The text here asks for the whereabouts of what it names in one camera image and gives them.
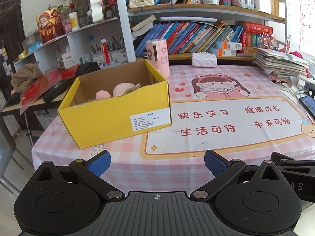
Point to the red figure-printed gift box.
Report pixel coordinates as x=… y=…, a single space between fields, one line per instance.
x=49 y=29

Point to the pen holders with pens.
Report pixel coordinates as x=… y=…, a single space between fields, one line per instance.
x=118 y=56

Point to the stack of papers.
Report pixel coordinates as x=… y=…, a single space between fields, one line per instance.
x=278 y=61

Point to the yellow cardboard box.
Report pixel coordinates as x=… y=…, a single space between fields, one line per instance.
x=103 y=118

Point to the white quilted bag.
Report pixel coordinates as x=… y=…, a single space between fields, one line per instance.
x=204 y=60

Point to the thick beige-paged book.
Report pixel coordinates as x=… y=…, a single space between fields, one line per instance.
x=144 y=24

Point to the wall poster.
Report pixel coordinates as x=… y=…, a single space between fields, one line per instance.
x=307 y=17

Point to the dark wooden door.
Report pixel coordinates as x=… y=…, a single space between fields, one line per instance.
x=9 y=17

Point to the pink checked tablecloth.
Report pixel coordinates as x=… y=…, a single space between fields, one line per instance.
x=209 y=142

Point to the white power strip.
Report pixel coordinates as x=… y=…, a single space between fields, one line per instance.
x=305 y=83

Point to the thick red dictionary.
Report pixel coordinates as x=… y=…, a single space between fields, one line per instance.
x=256 y=29

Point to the pink chick plush toy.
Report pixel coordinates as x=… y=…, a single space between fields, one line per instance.
x=103 y=95

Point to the black electronic keyboard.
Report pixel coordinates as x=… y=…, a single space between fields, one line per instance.
x=88 y=67

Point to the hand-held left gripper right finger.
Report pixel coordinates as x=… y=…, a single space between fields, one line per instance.
x=216 y=163

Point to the large pink plush toy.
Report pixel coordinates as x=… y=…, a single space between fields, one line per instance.
x=120 y=89

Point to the white tape roll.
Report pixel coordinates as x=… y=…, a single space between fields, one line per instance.
x=211 y=0

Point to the pink humidifier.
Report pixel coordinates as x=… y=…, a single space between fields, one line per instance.
x=160 y=59

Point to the brown knitted scarf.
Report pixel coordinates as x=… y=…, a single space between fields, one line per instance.
x=27 y=77

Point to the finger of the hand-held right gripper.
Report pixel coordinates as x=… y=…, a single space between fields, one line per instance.
x=297 y=164

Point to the wooden bookshelf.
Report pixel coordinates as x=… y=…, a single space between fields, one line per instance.
x=209 y=7

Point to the white shelf unit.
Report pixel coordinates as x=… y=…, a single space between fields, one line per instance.
x=126 y=29

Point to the red gift bag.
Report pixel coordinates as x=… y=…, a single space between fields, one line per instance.
x=39 y=88

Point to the white box with red label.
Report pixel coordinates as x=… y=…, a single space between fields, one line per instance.
x=68 y=61

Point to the white tube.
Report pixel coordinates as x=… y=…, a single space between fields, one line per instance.
x=187 y=19

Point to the orange and white box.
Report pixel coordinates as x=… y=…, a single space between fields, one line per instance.
x=222 y=53
x=228 y=45

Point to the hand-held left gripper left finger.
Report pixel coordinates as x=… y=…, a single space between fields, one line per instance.
x=98 y=163

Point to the wide yellow tape roll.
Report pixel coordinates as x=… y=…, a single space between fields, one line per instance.
x=133 y=91

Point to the black smartphone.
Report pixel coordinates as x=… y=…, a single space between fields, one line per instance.
x=308 y=105

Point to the red tassel ornament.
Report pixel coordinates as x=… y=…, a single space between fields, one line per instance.
x=105 y=52

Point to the white carton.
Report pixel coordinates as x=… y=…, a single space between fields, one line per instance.
x=97 y=9

